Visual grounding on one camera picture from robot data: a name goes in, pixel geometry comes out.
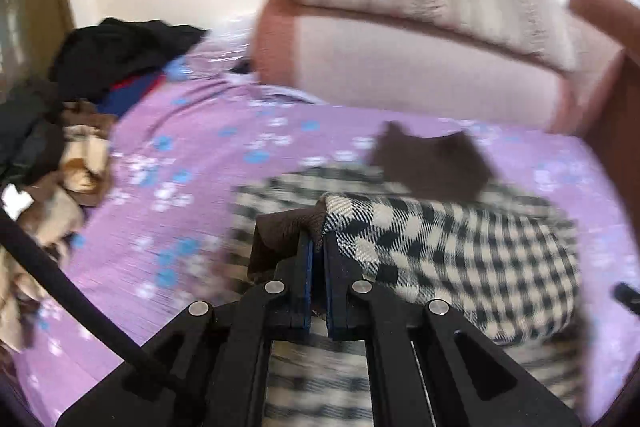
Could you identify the black beige checked garment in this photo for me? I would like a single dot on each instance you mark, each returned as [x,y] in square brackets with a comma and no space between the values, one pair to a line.
[475,257]

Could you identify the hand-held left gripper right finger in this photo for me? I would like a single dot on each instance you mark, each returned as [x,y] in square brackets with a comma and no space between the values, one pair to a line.
[331,287]

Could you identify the black clothing pile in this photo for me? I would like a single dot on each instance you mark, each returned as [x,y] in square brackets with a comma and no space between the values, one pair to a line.
[120,52]

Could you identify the tan brown patterned garment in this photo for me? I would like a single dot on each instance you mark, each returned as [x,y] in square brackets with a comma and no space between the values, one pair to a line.
[80,162]

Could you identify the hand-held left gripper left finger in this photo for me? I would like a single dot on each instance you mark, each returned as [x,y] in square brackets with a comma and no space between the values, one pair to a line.
[306,277]

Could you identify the purple floral bedsheet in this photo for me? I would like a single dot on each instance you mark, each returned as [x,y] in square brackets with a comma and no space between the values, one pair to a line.
[200,137]

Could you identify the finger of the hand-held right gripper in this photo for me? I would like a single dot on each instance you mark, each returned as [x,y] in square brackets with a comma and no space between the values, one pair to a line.
[627,296]

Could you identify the pink brown sofa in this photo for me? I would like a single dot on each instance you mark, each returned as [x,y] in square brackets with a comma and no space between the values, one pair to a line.
[400,62]

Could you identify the blue garment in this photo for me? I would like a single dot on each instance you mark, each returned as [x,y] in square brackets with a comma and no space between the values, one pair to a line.
[132,92]

